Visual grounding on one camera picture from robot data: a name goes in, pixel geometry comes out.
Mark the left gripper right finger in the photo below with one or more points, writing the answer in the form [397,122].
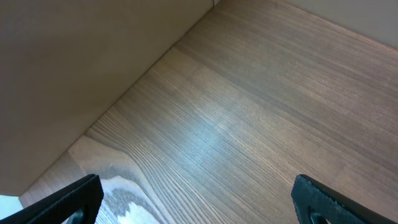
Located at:
[315,203]

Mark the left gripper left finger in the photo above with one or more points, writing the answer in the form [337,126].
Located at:
[78,202]

